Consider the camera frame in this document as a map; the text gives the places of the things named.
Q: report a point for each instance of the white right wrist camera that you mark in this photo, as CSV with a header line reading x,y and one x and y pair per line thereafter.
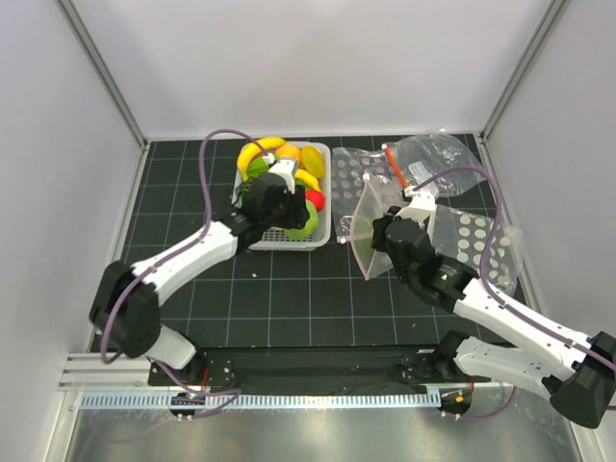
x,y
421,209

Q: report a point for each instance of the red apple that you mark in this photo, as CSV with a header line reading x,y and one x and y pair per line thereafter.
x,y
317,198

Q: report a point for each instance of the aluminium frame rail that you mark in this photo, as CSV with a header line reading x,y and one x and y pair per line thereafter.
x,y
535,45

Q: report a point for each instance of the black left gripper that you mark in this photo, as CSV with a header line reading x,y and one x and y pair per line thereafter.
x,y
298,213

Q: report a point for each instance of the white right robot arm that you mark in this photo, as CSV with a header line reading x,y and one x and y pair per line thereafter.
x,y
573,371

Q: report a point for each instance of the slotted cable duct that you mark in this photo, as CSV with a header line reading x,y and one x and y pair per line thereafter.
x,y
171,401

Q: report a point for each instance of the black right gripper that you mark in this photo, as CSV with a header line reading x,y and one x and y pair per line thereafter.
x,y
379,232

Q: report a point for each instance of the yellow starfruit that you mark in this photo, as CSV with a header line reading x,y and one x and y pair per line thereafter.
x,y
312,161

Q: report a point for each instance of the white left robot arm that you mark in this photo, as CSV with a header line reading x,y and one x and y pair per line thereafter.
x,y
127,305

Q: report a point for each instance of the pink zipper clear bag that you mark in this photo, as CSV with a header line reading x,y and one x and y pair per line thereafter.
x,y
371,263

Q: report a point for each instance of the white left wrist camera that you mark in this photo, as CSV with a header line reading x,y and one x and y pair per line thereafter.
x,y
285,168

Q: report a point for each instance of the white dotted zip bag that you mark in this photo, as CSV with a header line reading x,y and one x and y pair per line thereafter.
x,y
463,235

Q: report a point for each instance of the left aluminium frame post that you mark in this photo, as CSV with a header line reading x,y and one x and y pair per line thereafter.
x,y
82,34

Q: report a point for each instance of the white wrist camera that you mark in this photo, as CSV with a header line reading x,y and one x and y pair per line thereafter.
x,y
421,209
285,168

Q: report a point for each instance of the long yellow banana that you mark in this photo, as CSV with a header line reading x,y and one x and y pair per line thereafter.
x,y
251,150

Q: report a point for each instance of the orange zipper clear bag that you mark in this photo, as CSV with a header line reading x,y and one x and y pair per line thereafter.
x,y
416,159

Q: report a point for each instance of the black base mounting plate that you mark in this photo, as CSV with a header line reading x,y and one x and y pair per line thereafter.
x,y
312,369

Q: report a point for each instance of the yellow orange peach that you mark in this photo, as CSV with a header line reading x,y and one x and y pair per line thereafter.
x,y
287,151

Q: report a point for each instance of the white perforated plastic basket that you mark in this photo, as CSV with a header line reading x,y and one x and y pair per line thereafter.
x,y
275,239

